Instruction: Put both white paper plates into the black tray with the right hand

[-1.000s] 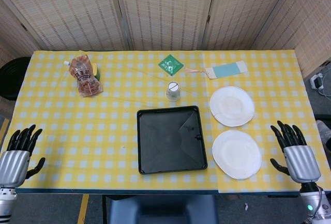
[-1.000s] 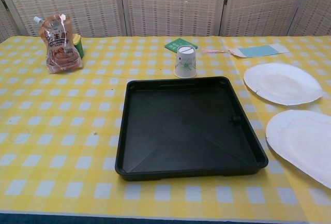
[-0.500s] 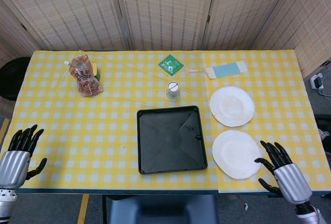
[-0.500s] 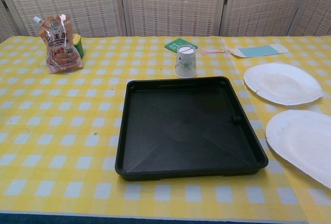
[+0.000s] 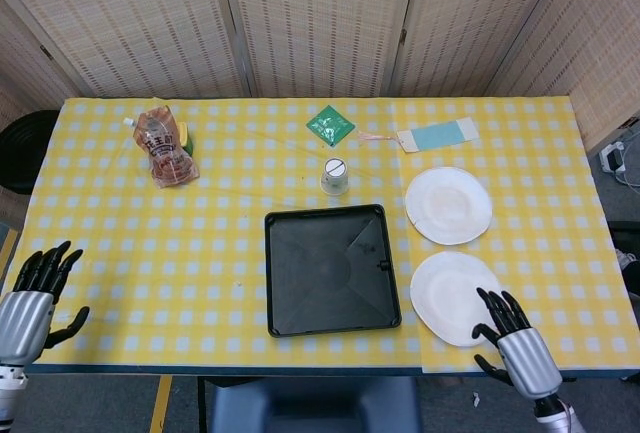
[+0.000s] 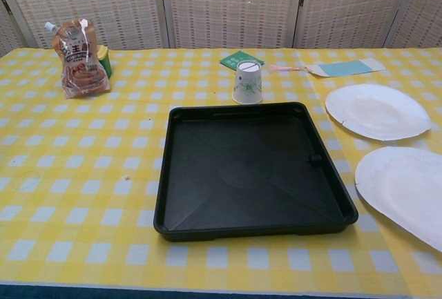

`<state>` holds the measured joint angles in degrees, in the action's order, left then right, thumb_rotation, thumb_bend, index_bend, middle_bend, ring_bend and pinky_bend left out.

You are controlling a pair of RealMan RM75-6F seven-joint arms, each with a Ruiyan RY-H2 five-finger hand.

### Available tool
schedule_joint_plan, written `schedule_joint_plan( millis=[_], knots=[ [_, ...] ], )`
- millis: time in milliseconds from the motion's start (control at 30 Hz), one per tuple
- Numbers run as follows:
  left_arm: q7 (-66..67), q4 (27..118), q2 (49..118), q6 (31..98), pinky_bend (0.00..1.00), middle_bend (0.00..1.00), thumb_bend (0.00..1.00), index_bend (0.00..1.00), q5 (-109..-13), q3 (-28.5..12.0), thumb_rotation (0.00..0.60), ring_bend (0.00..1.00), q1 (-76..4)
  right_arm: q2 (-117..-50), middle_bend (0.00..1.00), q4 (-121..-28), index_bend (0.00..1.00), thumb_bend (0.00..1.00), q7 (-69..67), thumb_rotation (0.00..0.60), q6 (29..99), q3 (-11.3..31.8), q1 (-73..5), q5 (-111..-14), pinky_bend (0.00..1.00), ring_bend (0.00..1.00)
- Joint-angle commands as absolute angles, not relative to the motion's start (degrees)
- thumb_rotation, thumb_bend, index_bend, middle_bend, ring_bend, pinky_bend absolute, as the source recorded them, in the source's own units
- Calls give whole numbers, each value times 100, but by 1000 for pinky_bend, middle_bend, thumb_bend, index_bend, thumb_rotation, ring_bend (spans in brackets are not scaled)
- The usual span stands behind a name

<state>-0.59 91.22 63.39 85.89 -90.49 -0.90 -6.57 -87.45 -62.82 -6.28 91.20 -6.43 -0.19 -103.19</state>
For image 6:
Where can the white paper plate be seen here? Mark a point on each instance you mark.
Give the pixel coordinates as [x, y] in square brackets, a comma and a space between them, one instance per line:
[404, 188]
[376, 112]

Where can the black plastic tray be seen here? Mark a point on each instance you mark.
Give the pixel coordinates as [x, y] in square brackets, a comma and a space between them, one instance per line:
[241, 174]

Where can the floral print paper cup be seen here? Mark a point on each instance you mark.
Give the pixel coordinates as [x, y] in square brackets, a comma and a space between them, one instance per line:
[247, 85]

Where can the green sachet packet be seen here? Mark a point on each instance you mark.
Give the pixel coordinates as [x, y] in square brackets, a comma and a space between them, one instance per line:
[229, 60]

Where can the woven folding screen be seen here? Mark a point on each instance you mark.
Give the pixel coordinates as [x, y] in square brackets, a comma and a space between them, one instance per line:
[224, 9]

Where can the green yellow sponge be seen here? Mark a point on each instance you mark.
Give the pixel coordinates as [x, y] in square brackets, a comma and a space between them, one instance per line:
[105, 62]

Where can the blue bookmark with tassel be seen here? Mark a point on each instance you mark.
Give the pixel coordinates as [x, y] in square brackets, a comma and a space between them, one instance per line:
[342, 68]

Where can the yellow checkered tablecloth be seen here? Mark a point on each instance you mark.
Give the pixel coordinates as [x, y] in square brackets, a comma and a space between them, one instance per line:
[86, 174]

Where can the orange sauce pouch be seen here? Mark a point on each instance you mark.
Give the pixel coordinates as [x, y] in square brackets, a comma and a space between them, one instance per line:
[81, 67]

